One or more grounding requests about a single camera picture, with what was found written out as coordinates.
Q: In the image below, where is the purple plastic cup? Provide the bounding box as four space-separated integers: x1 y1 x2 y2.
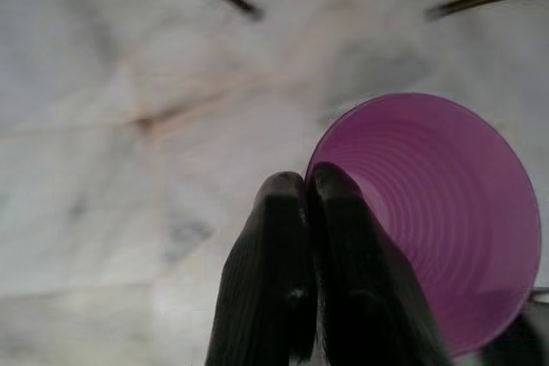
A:
304 92 542 361

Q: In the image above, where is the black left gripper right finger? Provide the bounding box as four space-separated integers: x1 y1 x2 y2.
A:
304 161 452 366

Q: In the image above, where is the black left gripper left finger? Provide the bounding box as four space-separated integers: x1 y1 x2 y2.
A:
204 171 317 366

